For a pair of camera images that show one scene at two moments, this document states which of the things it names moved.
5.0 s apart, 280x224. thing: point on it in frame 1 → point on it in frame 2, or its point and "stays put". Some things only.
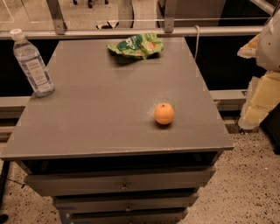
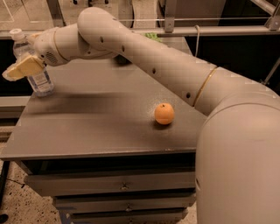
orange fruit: x=164 y=113 stays put
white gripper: x=270 y=46 → x=45 y=46
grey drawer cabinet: x=120 y=141 stays put
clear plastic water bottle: x=34 y=68 stays put
